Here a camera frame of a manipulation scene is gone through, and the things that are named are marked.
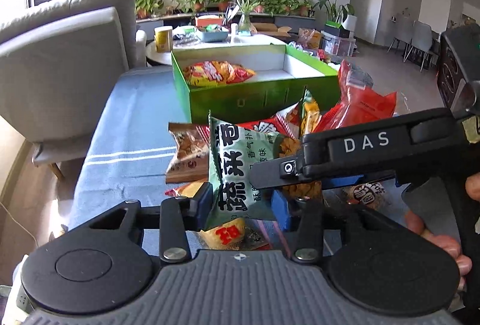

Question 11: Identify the white round coffee table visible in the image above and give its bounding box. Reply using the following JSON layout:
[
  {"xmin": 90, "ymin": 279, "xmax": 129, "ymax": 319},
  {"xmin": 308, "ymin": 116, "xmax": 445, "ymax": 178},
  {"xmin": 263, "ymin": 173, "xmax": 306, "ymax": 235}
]
[{"xmin": 145, "ymin": 30, "xmax": 294, "ymax": 66}]

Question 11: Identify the light blue basket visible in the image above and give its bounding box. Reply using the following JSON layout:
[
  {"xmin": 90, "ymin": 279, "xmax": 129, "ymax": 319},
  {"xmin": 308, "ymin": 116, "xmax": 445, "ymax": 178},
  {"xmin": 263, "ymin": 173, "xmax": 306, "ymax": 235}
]
[{"xmin": 196, "ymin": 26, "xmax": 229, "ymax": 42}]

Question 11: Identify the brown white snack packet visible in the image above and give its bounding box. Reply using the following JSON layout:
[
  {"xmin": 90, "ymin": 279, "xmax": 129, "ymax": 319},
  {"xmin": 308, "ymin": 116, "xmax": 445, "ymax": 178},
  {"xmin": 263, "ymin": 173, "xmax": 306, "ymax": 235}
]
[{"xmin": 344, "ymin": 180, "xmax": 388, "ymax": 206}]

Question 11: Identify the yellow green snack packet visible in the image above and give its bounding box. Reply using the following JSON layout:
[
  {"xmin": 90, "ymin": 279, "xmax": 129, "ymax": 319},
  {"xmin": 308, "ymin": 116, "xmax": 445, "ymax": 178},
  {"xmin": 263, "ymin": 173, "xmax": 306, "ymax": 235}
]
[{"xmin": 299, "ymin": 90, "xmax": 322, "ymax": 138}]

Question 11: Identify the white power strip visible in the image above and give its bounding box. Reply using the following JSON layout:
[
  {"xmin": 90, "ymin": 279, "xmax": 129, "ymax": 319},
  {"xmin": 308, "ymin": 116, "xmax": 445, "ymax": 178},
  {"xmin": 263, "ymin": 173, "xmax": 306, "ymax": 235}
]
[{"xmin": 0, "ymin": 254, "xmax": 31, "ymax": 315}]

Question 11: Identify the yellow can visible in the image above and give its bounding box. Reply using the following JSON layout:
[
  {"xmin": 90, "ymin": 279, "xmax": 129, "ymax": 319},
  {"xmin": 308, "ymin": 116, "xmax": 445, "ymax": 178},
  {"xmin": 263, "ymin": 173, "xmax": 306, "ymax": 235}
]
[{"xmin": 154, "ymin": 26, "xmax": 174, "ymax": 53}]

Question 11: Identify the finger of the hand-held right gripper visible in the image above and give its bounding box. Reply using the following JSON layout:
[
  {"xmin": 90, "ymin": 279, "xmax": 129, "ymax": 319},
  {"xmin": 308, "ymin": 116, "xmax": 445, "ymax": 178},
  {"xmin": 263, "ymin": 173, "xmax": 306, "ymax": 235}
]
[{"xmin": 249, "ymin": 155, "xmax": 362, "ymax": 194}]

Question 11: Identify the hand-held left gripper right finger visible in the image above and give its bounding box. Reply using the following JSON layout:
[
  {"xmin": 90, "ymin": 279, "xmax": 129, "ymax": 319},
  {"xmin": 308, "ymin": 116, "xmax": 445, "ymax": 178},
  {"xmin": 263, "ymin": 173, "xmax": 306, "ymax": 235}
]
[{"xmin": 271, "ymin": 190, "xmax": 404, "ymax": 263}]

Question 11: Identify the red orange snack packet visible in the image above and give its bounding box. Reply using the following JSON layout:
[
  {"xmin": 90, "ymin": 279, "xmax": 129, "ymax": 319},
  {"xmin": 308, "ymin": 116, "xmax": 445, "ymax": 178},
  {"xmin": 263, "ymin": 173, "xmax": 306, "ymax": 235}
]
[{"xmin": 182, "ymin": 60, "xmax": 256, "ymax": 87}]

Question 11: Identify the large-leaf plant in white pot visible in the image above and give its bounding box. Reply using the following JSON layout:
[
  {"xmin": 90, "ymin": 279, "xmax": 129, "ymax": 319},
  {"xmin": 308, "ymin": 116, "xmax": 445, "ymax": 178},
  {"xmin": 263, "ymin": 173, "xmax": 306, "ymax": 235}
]
[{"xmin": 313, "ymin": 0, "xmax": 357, "ymax": 32}]

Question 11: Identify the green and black box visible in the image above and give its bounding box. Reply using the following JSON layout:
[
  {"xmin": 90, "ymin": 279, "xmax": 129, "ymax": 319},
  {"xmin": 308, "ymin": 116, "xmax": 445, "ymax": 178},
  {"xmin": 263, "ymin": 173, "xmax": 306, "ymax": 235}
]
[{"xmin": 324, "ymin": 21, "xmax": 355, "ymax": 41}]

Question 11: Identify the orange box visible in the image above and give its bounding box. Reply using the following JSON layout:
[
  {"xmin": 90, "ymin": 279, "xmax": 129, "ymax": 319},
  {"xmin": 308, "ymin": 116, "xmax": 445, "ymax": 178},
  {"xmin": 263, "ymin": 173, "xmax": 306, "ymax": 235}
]
[{"xmin": 195, "ymin": 14, "xmax": 226, "ymax": 28}]

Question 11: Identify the large red snack packet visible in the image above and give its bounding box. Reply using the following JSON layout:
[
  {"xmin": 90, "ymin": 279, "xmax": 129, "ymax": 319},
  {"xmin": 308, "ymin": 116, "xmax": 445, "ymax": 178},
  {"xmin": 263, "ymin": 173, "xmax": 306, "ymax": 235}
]
[{"xmin": 313, "ymin": 60, "xmax": 397, "ymax": 133}]

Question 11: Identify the dark television console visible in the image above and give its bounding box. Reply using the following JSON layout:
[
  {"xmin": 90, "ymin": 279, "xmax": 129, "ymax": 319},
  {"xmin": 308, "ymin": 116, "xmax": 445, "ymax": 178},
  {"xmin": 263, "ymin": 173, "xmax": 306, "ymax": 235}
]
[{"xmin": 136, "ymin": 11, "xmax": 319, "ymax": 35}]

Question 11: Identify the clear storage bin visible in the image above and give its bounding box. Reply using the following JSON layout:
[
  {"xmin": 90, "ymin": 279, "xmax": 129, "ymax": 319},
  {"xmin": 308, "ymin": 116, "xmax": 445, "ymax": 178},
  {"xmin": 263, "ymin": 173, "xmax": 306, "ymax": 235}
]
[{"xmin": 321, "ymin": 31, "xmax": 357, "ymax": 56}]

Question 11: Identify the green cardboard box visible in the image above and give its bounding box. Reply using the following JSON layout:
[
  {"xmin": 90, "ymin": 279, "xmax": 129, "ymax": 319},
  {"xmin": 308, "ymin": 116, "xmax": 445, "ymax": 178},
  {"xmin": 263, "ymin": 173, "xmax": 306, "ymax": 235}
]
[{"xmin": 171, "ymin": 43, "xmax": 340, "ymax": 123}]

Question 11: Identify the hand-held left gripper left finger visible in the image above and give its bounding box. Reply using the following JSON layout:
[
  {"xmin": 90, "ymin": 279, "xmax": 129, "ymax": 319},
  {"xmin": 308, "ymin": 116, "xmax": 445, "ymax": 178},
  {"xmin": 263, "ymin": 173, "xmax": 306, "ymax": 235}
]
[{"xmin": 80, "ymin": 182, "xmax": 214, "ymax": 263}]

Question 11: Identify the grey dining chair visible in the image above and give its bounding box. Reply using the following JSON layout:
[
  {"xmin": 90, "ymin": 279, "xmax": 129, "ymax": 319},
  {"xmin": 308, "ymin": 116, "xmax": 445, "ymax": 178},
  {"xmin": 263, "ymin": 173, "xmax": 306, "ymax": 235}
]
[
  {"xmin": 407, "ymin": 21, "xmax": 438, "ymax": 71},
  {"xmin": 388, "ymin": 16, "xmax": 414, "ymax": 54}
]

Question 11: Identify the red printed snack packet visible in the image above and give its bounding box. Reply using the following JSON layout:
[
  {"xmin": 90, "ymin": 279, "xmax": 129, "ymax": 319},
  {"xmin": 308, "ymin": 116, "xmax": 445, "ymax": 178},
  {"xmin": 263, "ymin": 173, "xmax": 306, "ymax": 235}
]
[{"xmin": 232, "ymin": 103, "xmax": 301, "ymax": 140}]

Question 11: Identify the white cable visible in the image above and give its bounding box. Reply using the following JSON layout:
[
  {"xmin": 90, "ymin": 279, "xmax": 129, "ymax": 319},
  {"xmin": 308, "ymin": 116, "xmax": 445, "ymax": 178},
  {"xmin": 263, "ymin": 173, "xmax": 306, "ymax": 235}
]
[{"xmin": 0, "ymin": 202, "xmax": 24, "ymax": 232}]

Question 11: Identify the person's right hand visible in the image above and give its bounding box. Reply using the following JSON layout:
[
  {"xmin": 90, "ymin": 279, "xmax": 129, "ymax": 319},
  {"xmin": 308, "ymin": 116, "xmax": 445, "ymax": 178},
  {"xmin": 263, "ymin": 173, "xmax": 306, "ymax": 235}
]
[{"xmin": 405, "ymin": 173, "xmax": 480, "ymax": 288}]

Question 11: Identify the orange paper bag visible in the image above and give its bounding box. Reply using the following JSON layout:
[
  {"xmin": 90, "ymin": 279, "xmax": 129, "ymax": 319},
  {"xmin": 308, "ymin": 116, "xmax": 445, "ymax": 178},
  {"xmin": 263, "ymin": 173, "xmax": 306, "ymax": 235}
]
[{"xmin": 298, "ymin": 28, "xmax": 323, "ymax": 50}]

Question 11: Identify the glass vase with plant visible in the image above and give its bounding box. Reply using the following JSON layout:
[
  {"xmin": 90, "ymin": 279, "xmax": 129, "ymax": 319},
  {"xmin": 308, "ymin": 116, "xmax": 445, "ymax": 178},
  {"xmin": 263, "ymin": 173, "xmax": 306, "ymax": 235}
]
[{"xmin": 235, "ymin": 0, "xmax": 260, "ymax": 36}]

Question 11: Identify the open cardboard box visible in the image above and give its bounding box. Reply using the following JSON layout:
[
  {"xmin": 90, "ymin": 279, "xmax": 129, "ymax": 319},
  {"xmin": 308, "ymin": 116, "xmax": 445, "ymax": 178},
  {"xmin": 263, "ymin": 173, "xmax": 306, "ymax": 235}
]
[{"xmin": 252, "ymin": 23, "xmax": 293, "ymax": 39}]

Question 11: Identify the green cracker snack packet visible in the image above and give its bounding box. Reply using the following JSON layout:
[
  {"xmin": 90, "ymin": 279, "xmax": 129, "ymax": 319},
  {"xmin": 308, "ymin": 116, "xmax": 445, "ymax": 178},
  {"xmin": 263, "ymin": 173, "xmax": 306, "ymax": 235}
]
[{"xmin": 208, "ymin": 111, "xmax": 301, "ymax": 232}]

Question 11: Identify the grey lounge chair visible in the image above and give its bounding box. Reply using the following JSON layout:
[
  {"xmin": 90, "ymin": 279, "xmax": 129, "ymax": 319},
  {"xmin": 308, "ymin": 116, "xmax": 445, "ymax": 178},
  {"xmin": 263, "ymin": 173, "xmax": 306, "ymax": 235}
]
[{"xmin": 0, "ymin": 6, "xmax": 131, "ymax": 181}]

